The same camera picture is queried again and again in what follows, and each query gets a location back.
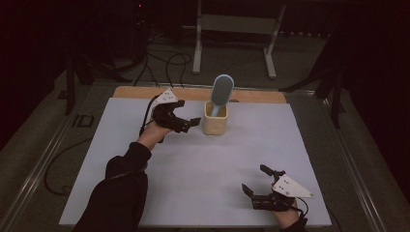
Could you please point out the beige dimpled holder cup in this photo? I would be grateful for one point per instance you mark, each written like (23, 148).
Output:
(214, 125)

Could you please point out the wooden table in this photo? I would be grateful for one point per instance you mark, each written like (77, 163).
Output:
(193, 94)

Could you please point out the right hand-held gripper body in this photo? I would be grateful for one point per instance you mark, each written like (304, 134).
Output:
(283, 190)

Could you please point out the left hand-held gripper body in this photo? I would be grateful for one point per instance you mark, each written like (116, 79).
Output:
(166, 112)

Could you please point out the person's right hand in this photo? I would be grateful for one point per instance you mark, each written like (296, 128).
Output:
(286, 217)

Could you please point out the person's left hand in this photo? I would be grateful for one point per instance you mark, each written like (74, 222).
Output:
(153, 133)

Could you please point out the light blue hairbrush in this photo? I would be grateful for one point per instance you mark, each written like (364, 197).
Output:
(221, 88)

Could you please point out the grey metal stand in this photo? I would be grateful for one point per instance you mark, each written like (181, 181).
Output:
(238, 24)

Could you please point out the metal floor rail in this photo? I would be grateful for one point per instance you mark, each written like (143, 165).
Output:
(32, 179)
(359, 180)

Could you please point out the white table sheet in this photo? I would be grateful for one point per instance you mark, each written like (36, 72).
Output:
(209, 170)

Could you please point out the black stand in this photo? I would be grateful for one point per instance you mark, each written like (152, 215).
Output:
(335, 96)
(69, 87)

